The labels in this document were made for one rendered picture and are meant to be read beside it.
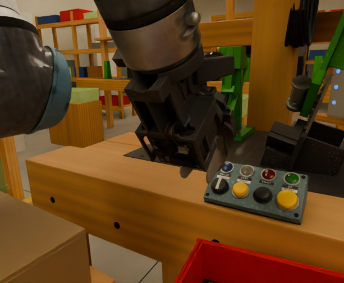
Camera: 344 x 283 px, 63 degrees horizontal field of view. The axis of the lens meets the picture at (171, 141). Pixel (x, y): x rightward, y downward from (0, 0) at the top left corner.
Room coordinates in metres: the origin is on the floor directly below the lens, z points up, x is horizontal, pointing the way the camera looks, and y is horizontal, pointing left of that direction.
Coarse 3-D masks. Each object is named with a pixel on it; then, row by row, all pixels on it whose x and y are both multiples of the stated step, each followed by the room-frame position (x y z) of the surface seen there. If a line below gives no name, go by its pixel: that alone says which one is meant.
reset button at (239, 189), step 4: (236, 184) 0.41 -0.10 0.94; (240, 184) 0.41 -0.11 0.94; (244, 184) 0.40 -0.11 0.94; (232, 188) 0.41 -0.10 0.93; (236, 188) 0.40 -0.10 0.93; (240, 188) 0.40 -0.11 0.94; (244, 188) 0.40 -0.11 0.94; (236, 192) 0.40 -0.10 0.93; (240, 192) 0.39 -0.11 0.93; (244, 192) 0.39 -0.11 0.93; (240, 196) 0.39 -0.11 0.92
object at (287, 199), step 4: (280, 192) 0.38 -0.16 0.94; (284, 192) 0.37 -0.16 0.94; (288, 192) 0.37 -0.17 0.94; (292, 192) 0.37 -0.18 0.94; (280, 196) 0.37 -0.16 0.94; (284, 196) 0.37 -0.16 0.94; (288, 196) 0.37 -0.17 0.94; (292, 196) 0.37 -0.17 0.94; (296, 196) 0.37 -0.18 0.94; (280, 200) 0.37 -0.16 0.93; (284, 200) 0.36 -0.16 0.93; (288, 200) 0.36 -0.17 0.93; (292, 200) 0.36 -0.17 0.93; (296, 200) 0.36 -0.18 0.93; (280, 204) 0.36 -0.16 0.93; (284, 204) 0.36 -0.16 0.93; (288, 204) 0.36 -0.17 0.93; (292, 204) 0.36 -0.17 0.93; (296, 204) 0.36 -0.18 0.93; (284, 208) 0.36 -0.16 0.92; (288, 208) 0.36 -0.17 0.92
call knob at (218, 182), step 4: (216, 180) 0.42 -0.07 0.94; (220, 180) 0.42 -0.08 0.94; (224, 180) 0.42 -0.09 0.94; (212, 184) 0.42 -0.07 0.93; (216, 184) 0.42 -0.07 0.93; (220, 184) 0.42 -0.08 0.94; (224, 184) 0.41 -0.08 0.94; (212, 188) 0.42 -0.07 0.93; (216, 188) 0.41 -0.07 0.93; (220, 188) 0.41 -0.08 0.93; (224, 188) 0.41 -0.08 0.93; (216, 192) 0.41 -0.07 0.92; (220, 192) 0.41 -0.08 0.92
